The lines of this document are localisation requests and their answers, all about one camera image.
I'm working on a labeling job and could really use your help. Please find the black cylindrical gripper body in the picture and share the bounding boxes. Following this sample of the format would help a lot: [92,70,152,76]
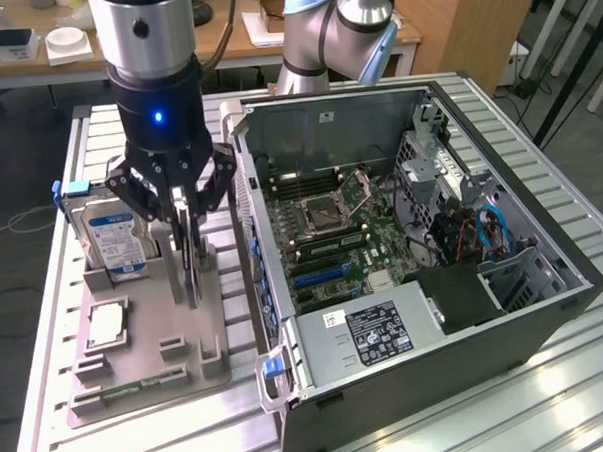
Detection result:
[106,57,217,195]

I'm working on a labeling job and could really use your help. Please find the hard disk with blue caddy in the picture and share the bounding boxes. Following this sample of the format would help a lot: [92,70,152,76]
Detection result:
[51,175,161,287]

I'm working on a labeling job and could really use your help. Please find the black lamp base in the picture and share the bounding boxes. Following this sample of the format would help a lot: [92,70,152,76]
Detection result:
[191,0,215,28]

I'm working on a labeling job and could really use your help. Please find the CPU socket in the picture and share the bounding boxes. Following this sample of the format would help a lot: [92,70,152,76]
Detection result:
[298,191,361,235]

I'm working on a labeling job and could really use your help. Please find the white round dish on box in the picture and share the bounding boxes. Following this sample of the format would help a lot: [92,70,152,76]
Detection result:
[44,26,95,68]

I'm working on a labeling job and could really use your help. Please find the wooden desk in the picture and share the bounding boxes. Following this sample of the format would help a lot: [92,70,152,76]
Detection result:
[0,0,426,108]

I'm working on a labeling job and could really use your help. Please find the white papers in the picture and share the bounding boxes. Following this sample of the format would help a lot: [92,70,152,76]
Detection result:
[240,8,288,49]

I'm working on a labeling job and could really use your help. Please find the silver socket cover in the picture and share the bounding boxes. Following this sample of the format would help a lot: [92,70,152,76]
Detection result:
[331,168,378,222]

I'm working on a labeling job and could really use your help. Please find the silver CPU chip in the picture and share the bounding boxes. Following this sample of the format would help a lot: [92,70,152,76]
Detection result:
[87,303,127,346]

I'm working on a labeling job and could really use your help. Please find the black expansion slot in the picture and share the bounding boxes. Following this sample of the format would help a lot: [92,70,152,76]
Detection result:
[294,283,359,304]
[288,260,353,281]

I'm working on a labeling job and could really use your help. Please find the installed labelled RAM stick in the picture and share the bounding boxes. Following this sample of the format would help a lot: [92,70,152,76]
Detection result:
[301,232,372,261]

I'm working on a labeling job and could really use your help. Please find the blue expansion slot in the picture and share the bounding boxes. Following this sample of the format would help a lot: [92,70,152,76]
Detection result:
[292,269,353,291]

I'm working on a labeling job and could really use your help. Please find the white box with dark lid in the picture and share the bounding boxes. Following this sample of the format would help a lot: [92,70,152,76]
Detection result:
[0,26,41,64]

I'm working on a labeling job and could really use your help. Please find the grey plastic parts rack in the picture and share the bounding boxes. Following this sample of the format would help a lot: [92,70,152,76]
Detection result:
[56,218,235,430]

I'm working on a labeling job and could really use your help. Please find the green Dell motherboard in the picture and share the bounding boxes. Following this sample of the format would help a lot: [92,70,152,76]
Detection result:
[251,158,421,319]

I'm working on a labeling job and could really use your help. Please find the green loose RAM stick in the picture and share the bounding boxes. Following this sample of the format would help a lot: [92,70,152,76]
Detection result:
[100,376,165,399]

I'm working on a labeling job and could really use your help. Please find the metal disk bay cage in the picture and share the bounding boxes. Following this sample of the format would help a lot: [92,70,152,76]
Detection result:
[389,98,506,233]

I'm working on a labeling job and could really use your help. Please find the grey power supply unit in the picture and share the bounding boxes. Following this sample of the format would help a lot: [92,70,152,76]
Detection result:
[289,279,447,390]

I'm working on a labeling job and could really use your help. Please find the wooden cabinet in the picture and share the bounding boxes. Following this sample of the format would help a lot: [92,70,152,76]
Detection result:
[406,0,547,102]

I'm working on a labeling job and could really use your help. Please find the black open PC case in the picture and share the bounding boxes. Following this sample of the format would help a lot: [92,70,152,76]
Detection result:
[217,65,603,452]

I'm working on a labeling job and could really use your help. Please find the grey metal disk bay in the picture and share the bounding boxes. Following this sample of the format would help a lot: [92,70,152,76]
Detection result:
[474,238,572,315]

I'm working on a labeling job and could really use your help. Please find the black slanted pole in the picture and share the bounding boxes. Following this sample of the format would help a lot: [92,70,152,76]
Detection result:
[528,20,603,150]

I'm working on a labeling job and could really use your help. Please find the white floor cable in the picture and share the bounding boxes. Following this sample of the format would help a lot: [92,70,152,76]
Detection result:
[0,204,58,235]

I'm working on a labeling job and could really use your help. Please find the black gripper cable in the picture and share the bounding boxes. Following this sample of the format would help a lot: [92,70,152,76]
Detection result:
[196,0,242,74]

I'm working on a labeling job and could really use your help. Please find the red wire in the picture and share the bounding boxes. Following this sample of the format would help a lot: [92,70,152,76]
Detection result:
[457,216,484,260]

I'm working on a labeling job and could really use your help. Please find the blue data wire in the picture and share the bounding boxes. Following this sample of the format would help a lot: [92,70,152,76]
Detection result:
[473,201,515,265]

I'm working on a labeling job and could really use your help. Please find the black floor cable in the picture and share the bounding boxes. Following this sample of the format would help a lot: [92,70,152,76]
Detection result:
[492,66,567,103]

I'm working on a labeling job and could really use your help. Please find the white table frame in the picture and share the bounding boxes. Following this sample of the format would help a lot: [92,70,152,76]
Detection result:
[516,0,603,117]

